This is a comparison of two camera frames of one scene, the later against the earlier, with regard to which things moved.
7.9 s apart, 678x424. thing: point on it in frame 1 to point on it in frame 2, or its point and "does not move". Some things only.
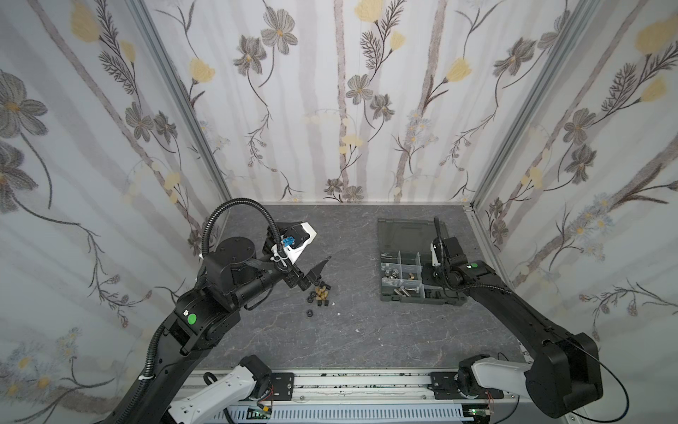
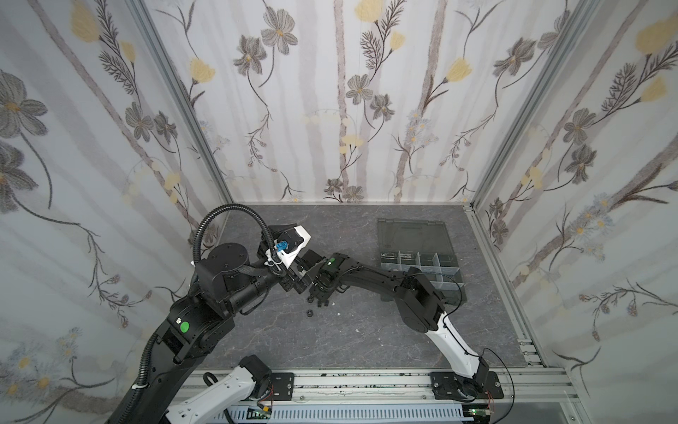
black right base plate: x=444 y=387 does not move
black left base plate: x=282 y=386 does not move
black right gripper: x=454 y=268 to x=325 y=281
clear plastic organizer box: x=407 y=274 does not move
